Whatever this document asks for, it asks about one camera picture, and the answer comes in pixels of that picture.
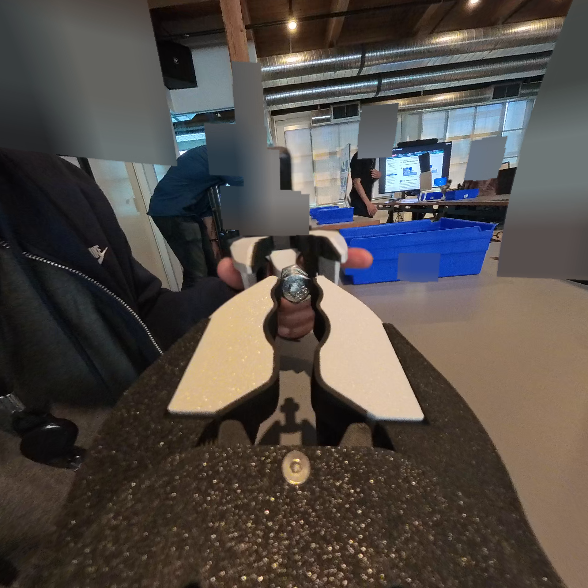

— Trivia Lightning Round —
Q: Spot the person's left hand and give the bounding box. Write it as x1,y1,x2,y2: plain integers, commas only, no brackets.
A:
217,248,374,341

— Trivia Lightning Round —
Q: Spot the beige and black device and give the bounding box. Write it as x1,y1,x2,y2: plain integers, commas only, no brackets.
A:
418,153,435,194

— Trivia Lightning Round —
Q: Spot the black tripod stand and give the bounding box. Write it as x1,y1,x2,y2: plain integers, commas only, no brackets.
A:
207,184,230,258

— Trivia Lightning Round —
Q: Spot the printed banner stand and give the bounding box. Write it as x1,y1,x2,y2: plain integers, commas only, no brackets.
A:
339,143,352,203

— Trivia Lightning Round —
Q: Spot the black wall speaker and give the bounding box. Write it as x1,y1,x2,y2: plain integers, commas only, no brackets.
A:
157,40,198,90

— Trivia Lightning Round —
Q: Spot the wooden office desk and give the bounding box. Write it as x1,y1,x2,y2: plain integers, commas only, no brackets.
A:
317,216,381,229
372,195,511,208

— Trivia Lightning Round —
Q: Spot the silver hex bolt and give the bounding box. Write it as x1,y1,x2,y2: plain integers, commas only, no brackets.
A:
279,265,311,304

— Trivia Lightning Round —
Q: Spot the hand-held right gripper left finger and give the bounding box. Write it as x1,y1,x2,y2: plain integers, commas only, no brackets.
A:
167,276,282,418

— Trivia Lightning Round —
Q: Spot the large computer monitor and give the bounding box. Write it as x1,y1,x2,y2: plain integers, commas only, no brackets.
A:
378,141,453,194

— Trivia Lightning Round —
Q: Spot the person's navy zip jacket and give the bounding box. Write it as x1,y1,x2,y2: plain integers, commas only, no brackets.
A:
0,147,184,405

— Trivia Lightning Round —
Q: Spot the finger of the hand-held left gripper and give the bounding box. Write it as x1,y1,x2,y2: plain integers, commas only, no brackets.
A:
316,231,349,286
229,236,273,291

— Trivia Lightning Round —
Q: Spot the light wooden post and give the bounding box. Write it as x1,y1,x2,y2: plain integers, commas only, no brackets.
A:
220,0,251,62

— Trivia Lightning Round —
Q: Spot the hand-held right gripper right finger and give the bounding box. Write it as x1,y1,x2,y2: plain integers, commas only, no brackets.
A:
310,276,424,423

